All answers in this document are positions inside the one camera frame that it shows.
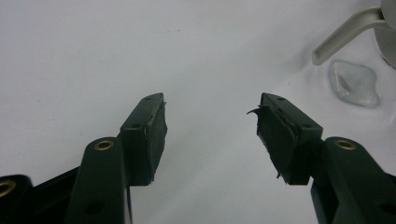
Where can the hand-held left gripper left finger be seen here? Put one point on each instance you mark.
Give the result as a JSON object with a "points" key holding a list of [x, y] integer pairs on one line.
{"points": [[124, 155]]}

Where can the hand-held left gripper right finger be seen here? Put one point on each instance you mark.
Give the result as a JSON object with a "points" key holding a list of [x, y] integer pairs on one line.
{"points": [[299, 140]]}

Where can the clear plastic lid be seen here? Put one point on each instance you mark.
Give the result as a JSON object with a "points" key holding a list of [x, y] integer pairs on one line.
{"points": [[355, 82]]}

